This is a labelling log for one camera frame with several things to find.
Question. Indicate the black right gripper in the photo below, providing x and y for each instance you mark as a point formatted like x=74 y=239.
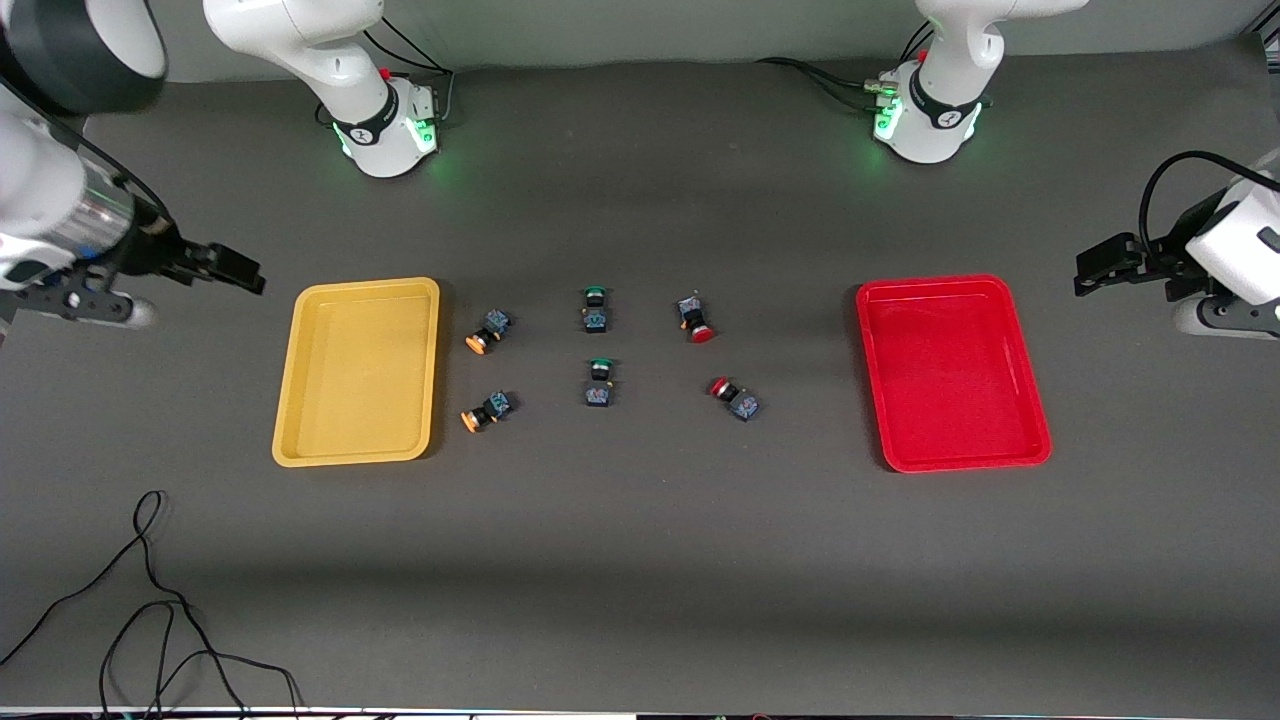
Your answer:
x=158 y=250

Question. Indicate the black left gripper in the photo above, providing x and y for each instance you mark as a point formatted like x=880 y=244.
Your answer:
x=1166 y=259

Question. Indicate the yellow mushroom push button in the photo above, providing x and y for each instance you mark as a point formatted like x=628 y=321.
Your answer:
x=490 y=330
x=487 y=410

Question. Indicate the red mushroom push button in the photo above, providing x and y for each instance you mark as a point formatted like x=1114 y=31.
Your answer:
x=695 y=318
x=735 y=398

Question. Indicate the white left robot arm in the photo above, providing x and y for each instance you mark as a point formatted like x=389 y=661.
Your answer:
x=940 y=110

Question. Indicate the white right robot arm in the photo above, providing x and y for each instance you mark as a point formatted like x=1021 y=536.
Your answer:
x=300 y=40

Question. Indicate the yellow plastic tray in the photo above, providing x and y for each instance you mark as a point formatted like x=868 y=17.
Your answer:
x=360 y=375

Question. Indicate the red plastic tray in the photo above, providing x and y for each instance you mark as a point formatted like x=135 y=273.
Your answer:
x=950 y=375

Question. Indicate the green mushroom push button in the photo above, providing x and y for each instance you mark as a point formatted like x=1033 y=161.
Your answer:
x=600 y=385
x=596 y=310

